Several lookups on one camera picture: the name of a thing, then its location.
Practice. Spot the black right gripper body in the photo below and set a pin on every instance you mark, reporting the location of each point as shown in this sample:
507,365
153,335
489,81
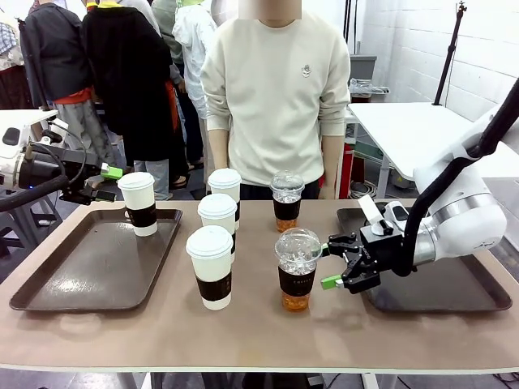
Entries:
381,249

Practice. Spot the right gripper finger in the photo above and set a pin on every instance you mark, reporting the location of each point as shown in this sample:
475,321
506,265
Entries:
359,277
344,244

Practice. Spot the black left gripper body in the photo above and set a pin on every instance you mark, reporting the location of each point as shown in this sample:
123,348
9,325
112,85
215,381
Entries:
40,170

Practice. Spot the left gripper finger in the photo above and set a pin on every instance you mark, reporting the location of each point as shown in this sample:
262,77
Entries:
105,196
111,172

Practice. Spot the clear plastic iced tea cup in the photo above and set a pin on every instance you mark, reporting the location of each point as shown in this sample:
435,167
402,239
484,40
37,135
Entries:
298,279
287,210

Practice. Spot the white paper cup black sleeve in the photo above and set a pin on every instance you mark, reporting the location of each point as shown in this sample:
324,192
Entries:
224,182
208,259
217,210
135,190

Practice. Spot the person's left forearm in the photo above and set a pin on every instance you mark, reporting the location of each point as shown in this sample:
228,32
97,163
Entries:
330,156

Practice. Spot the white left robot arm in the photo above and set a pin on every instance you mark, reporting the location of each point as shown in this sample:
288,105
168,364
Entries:
8,162

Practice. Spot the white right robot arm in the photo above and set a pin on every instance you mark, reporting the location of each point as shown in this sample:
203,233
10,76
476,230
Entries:
466,190

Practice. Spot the person's right forearm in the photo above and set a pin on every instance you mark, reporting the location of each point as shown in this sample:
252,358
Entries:
219,150

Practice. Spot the brown plastic serving tray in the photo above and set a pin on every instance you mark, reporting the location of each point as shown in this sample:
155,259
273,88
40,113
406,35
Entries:
446,291
81,267

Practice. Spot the tray with plastic bags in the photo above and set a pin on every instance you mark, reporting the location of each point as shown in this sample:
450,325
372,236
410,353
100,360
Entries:
369,87

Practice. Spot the person's left hand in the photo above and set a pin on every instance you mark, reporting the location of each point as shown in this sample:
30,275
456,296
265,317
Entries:
330,187

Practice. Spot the white background table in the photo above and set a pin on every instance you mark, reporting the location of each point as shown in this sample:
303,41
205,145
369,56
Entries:
24,115

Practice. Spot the red shopping bag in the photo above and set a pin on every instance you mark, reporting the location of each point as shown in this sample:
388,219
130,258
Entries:
346,170

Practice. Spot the teal box under table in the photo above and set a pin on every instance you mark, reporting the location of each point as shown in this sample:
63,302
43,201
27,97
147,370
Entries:
369,148

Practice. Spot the bystander in black robe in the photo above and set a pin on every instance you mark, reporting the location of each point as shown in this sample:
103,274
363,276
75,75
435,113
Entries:
129,73

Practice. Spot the white table leg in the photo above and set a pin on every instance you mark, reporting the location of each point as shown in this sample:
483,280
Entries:
379,383
138,383

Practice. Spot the bystander in dark grey jacket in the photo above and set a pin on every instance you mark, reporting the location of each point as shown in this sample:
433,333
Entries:
52,48

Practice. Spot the bystander in white jacket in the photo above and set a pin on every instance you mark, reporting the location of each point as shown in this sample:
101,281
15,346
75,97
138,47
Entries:
192,44

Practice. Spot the person in cream sweater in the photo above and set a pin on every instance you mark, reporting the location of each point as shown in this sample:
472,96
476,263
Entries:
275,101

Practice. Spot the grey box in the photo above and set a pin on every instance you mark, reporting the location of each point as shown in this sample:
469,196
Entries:
363,67

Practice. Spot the black tripod stand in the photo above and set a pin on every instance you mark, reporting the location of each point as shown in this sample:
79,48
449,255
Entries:
448,61

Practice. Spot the black vertical pole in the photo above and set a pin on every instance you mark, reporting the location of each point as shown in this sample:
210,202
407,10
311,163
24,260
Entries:
348,24

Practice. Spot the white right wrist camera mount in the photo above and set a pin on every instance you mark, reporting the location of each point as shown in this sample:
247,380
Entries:
389,212

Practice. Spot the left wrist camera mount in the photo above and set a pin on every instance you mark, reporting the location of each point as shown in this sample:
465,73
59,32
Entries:
57,125

